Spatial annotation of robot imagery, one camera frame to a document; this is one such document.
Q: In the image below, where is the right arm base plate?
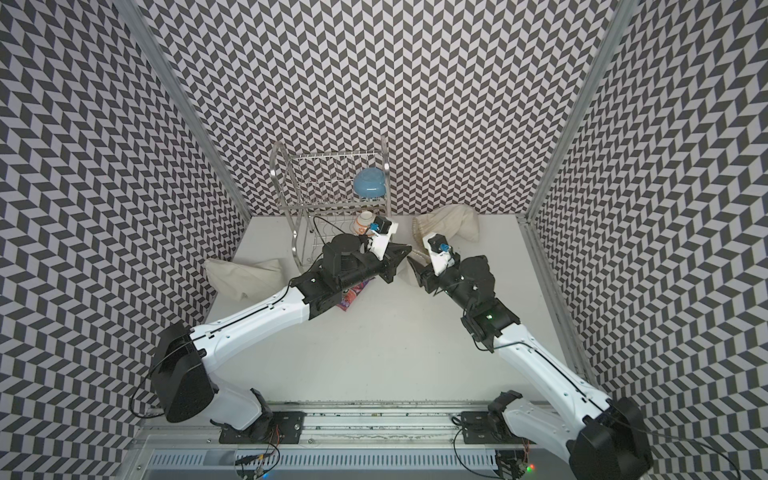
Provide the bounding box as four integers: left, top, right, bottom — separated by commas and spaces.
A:
459, 411, 524, 445

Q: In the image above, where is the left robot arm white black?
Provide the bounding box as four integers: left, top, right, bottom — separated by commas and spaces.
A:
148, 234, 412, 438

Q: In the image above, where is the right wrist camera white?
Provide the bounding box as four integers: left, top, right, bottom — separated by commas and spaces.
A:
423, 232, 455, 276

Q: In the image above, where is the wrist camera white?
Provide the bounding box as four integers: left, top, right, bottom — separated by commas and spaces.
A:
367, 216, 398, 261
423, 232, 455, 276

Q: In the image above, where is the pink candy packet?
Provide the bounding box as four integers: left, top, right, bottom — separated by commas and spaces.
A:
337, 279, 371, 311

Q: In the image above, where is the aluminium rail frame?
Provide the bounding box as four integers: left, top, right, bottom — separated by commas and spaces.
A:
117, 402, 574, 479

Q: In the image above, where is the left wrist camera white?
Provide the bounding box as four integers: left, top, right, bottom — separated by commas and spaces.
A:
367, 216, 398, 261

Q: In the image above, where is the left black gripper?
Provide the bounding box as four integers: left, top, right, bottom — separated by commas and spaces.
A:
338, 243, 411, 292

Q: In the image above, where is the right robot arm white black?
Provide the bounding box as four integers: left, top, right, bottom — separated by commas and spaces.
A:
409, 256, 653, 479

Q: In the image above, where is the beige cloth bag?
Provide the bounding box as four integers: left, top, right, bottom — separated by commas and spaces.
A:
412, 204, 480, 246
204, 259, 285, 302

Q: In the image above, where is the metal wire dish rack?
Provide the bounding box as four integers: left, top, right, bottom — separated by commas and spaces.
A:
268, 137, 392, 272

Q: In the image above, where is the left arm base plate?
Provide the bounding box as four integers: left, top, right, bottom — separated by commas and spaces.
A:
219, 411, 306, 446

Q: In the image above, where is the blue bowl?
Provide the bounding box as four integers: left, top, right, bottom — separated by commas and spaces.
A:
353, 167, 387, 199

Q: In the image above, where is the beige drawstring bag front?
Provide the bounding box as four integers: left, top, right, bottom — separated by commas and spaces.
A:
396, 251, 429, 287

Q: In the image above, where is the white orange bowl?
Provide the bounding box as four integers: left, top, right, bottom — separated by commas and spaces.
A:
351, 210, 375, 236

